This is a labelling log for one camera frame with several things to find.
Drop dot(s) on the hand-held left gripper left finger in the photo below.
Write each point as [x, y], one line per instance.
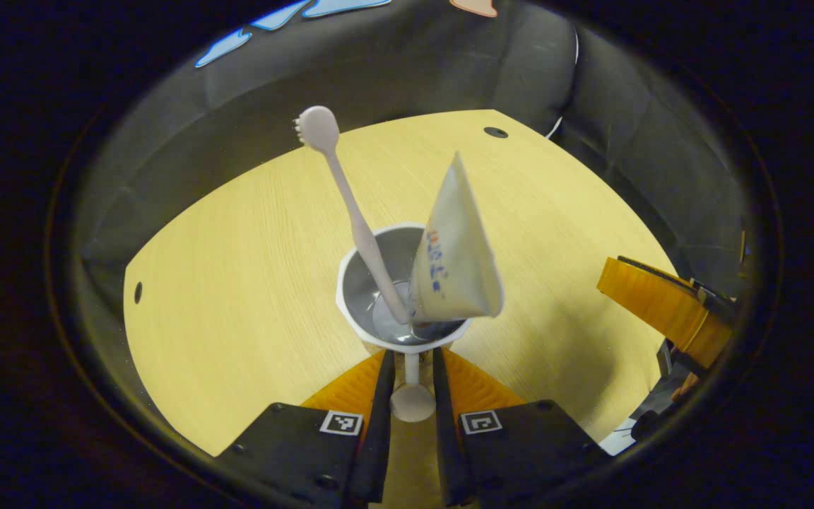
[379, 452]

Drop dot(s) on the white toothpaste tube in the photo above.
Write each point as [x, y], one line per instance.
[460, 261]

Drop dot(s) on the wooden desktop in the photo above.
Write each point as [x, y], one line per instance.
[237, 283]

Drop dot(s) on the white cup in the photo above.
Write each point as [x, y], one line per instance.
[357, 297]

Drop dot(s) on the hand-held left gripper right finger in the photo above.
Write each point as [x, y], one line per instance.
[449, 452]

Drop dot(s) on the black backdrop cloth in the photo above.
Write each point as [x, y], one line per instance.
[379, 71]

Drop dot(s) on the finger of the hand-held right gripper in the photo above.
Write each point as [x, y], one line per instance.
[661, 300]

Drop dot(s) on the white toothbrush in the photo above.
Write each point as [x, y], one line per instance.
[361, 226]

